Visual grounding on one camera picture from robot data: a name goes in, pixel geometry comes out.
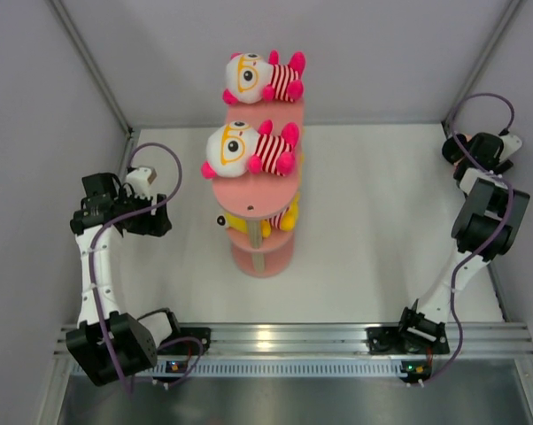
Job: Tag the aluminium frame post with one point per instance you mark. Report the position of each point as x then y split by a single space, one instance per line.
504 22
85 55

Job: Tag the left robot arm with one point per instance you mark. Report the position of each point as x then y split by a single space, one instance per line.
110 344

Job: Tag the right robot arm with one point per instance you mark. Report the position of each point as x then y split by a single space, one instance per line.
486 227

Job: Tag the right aluminium frame post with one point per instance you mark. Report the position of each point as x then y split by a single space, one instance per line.
504 22

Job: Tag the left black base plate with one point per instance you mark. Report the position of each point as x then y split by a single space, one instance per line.
185 342

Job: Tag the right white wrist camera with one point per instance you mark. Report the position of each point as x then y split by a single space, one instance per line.
512 144

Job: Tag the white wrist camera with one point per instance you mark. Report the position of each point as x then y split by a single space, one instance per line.
140 180
512 144

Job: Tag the white slotted cable duct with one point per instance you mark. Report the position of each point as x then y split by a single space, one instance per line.
209 367

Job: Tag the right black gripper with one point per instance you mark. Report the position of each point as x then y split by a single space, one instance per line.
498 166

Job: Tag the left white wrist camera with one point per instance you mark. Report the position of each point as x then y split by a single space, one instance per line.
140 180

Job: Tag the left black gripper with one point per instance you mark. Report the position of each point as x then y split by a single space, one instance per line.
153 225

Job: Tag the white pink plush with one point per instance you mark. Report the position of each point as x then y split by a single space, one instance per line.
237 148
250 78

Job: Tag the left aluminium frame post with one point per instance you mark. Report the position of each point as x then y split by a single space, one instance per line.
85 55

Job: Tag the aluminium front rail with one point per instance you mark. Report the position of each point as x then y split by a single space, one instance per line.
480 339

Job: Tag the black-haired doll blue pants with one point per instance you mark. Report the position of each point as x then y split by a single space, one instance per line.
453 153

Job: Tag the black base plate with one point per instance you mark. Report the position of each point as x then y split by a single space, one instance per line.
392 340
185 342

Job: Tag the pink three-tier wooden shelf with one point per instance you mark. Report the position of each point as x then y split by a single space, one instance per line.
255 197

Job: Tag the yellow plush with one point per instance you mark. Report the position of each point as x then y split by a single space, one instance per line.
284 221

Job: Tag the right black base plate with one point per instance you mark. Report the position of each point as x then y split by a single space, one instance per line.
392 340

